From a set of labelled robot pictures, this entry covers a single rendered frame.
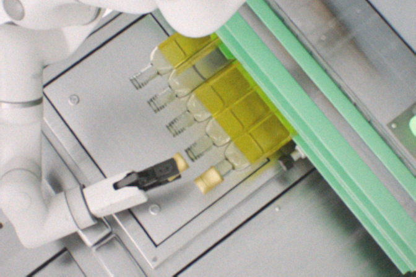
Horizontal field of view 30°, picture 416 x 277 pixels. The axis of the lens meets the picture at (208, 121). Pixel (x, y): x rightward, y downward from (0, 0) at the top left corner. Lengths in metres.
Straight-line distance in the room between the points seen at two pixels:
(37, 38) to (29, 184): 0.25
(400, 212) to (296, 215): 0.33
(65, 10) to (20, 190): 0.32
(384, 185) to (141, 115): 0.54
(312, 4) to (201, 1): 0.39
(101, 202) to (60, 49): 0.27
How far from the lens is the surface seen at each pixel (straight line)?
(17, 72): 1.29
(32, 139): 1.44
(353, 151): 1.28
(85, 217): 1.39
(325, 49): 1.31
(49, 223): 1.40
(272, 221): 1.55
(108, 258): 1.53
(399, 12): 1.29
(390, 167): 1.29
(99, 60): 1.62
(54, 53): 1.33
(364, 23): 1.33
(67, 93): 1.61
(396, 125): 1.28
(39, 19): 1.20
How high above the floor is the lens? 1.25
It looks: 7 degrees down
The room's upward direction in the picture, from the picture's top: 127 degrees counter-clockwise
